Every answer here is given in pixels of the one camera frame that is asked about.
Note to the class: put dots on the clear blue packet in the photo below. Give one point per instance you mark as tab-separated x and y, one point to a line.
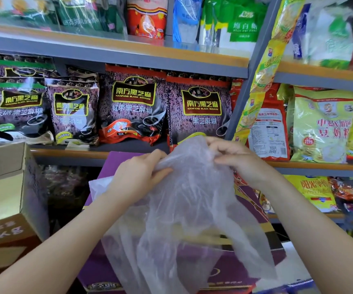
187	19

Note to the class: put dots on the person's right thumb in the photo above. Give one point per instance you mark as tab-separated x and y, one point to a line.
225	160

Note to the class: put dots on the person's right forearm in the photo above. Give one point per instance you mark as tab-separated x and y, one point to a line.
314	238

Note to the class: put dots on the large dark sesame packet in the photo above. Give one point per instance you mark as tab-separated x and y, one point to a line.
199	110

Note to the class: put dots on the grey metal shelf rack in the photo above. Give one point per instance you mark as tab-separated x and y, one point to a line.
133	53

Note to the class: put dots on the white green clear packet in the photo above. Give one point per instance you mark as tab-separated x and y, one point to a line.
331	33

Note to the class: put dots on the person's left forearm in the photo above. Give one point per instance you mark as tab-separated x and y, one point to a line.
57	251

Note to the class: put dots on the blue white packet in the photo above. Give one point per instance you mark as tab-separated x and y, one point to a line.
299	33

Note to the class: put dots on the dark sesame packet red trim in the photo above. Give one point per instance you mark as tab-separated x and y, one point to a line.
132	104

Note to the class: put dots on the red white powder packet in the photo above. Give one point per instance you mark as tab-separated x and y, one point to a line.
270	131

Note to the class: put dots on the hanging yellow sachet strip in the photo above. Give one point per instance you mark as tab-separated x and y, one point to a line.
263	70

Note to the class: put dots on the yellow blue packet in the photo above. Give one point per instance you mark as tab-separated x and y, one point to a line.
312	191

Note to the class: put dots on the red orange snack packet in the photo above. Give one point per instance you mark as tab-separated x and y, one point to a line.
346	189

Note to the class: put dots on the dark sesame packet green stripe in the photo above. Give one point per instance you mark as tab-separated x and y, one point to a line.
17	107

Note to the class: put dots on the person's left hand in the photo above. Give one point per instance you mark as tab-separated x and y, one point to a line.
133	180

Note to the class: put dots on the person's left thumb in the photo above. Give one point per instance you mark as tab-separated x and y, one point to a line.
163	176

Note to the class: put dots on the clear plastic bag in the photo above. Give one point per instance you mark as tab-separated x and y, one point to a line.
195	195

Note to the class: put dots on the green white sugar packet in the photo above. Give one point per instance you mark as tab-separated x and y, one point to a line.
240	25

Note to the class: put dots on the person's right hand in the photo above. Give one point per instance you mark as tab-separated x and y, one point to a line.
247	163

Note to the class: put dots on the brown cardboard box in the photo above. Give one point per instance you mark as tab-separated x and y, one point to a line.
8	192

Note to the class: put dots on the green yellow snack packet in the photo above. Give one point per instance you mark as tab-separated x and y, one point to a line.
17	9

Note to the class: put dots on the purple gift box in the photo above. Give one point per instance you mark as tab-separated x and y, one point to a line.
116	163

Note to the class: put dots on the white shelf price tag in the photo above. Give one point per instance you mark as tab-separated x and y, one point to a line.
77	145

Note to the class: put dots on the small dark sesame packet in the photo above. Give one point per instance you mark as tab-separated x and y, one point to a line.
72	110

